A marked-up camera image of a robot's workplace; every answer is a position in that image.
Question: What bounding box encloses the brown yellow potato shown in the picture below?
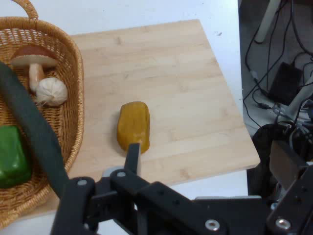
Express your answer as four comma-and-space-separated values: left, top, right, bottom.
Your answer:
116, 101, 151, 155

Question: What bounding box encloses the black power adapter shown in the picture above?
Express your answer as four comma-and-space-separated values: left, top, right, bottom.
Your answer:
268, 62, 303, 106

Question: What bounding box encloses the woven wicker basket with handles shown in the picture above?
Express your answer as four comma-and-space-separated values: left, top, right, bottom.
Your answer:
0, 0, 85, 228

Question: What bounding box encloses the brown cap toy mushroom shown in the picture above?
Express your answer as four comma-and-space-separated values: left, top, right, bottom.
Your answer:
11, 46, 59, 93

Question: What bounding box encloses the dark green cucumber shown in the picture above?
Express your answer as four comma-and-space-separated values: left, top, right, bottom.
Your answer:
0, 61, 70, 199

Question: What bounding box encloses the black floor cable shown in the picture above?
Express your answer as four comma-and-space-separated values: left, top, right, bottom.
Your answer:
243, 0, 313, 128

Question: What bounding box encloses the green bell pepper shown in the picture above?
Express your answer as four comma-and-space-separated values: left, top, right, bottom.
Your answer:
0, 126, 32, 189

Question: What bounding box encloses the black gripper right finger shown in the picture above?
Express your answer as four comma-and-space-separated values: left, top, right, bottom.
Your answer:
266, 165, 313, 235

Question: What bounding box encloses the white garlic bulb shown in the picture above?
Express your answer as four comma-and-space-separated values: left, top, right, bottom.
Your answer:
36, 77, 68, 107

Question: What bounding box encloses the white table leg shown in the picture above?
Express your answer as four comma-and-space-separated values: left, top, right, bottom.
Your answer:
255, 0, 282, 44

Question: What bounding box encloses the light wooden cutting board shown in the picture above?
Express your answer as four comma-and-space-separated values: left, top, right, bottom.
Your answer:
34, 19, 261, 218

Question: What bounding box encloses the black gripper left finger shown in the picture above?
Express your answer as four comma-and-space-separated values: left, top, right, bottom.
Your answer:
51, 143, 207, 235

